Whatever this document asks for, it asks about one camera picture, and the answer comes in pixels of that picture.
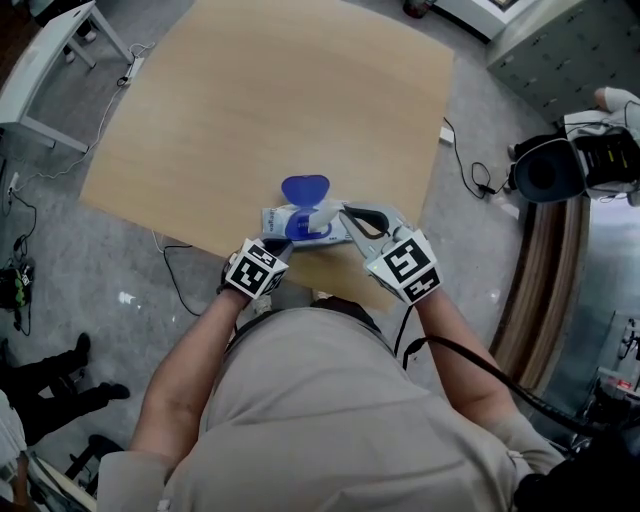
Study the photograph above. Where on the white power adapter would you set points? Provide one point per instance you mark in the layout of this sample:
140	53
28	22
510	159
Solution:
446	135

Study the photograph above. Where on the person's right forearm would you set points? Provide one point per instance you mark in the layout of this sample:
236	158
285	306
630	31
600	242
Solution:
465	360

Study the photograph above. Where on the black round chair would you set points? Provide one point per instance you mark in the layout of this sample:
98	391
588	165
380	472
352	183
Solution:
545	170

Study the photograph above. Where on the grey filing cabinet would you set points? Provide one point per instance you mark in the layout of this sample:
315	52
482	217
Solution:
560	55

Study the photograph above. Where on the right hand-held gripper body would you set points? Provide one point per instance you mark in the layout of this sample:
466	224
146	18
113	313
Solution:
406	265

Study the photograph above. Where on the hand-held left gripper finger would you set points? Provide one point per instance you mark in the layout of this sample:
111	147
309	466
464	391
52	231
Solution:
281	248

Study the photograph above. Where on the black stool base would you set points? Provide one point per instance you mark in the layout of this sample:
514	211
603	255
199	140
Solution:
92	455

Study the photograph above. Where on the white cabinet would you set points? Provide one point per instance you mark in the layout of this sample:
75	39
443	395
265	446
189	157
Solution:
480	15

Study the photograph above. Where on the person's left forearm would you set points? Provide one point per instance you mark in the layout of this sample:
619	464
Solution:
190	370

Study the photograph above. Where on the white power strip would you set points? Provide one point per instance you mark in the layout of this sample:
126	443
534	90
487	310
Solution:
135	67

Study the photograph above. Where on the curved wooden panel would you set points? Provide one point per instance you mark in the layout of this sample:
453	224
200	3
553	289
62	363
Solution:
542	295

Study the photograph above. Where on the black and green device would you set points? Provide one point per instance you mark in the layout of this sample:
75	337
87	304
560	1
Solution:
15	287

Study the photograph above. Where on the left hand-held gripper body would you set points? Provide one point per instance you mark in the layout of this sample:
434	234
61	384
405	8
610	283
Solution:
254	272

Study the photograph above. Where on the white blue-lidded wet wipe pack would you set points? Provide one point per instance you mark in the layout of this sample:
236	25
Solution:
300	227

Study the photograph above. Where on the person's beige shirt torso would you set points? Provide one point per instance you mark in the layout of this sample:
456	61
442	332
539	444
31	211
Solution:
320	425

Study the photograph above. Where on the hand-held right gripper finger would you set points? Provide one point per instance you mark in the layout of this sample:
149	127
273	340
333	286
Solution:
356	234
372	214

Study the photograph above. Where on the white wet wipe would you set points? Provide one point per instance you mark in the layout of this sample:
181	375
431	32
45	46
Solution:
322	214

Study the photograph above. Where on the person's white shoe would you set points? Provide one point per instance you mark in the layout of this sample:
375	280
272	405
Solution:
70	53
263	304

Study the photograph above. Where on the white metal bench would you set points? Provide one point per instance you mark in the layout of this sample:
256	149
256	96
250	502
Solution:
30	85

